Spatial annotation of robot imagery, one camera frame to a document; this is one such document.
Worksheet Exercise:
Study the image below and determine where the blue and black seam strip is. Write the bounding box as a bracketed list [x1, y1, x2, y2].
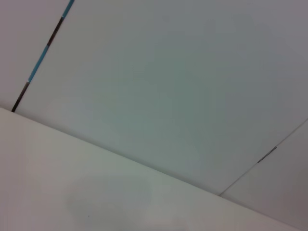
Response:
[11, 0, 76, 113]

